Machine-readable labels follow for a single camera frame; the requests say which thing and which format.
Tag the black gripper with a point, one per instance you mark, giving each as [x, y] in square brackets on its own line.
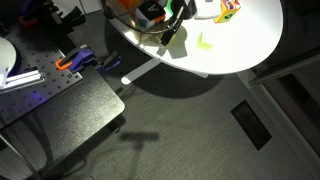
[183, 7]

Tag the wooden crate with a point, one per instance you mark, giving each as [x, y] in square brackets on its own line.
[126, 17]

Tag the black letter A cube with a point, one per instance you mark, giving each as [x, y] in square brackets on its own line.
[150, 13]

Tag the lime green block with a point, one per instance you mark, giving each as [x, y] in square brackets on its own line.
[202, 44]

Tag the white table leg base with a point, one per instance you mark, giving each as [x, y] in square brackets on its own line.
[143, 68]

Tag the multicolour shape cube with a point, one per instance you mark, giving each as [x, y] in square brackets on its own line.
[228, 10]

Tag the purple black clamp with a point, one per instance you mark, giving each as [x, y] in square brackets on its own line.
[110, 61]

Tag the black floor outlet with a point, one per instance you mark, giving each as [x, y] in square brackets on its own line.
[251, 125]

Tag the black platform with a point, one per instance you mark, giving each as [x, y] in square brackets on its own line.
[66, 110]

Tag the perforated metal breadboard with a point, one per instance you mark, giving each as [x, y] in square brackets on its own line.
[40, 50]

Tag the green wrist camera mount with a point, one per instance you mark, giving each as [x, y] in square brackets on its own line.
[169, 6]

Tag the aluminium rail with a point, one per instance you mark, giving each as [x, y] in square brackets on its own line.
[23, 78]

